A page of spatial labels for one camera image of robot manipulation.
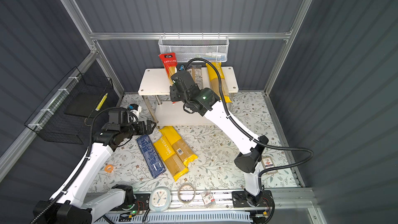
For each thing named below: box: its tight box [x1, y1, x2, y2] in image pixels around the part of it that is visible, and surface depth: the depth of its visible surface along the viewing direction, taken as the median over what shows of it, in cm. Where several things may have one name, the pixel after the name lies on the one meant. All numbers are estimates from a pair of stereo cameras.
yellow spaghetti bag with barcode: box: [158, 126, 198, 167], surface depth 93 cm
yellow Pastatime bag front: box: [153, 135, 189, 182], surface depth 86 cm
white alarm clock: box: [148, 186, 172, 213], surface depth 74 cm
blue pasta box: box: [135, 134, 167, 179], surface depth 86 cm
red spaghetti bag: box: [158, 52, 178, 86], surface depth 74 cm
